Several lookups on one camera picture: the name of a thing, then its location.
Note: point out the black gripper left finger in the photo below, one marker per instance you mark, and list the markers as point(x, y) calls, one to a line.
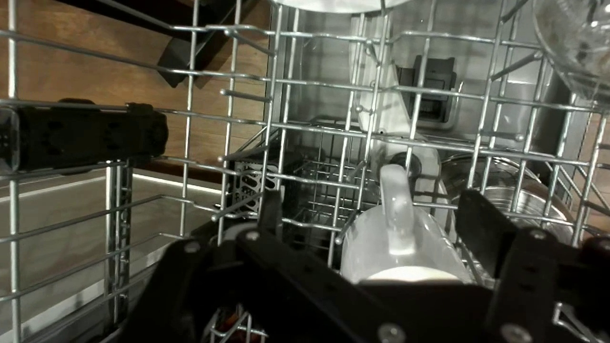
point(294, 296)

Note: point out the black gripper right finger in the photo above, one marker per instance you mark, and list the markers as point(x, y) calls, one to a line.
point(534, 274)

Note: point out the white ceramic mug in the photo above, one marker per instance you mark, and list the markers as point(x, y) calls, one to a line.
point(399, 243)

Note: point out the clear glass bowl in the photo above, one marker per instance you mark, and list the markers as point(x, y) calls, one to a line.
point(576, 39)

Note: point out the wire dishwasher upper rack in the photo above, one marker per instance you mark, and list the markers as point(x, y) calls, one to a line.
point(132, 125)

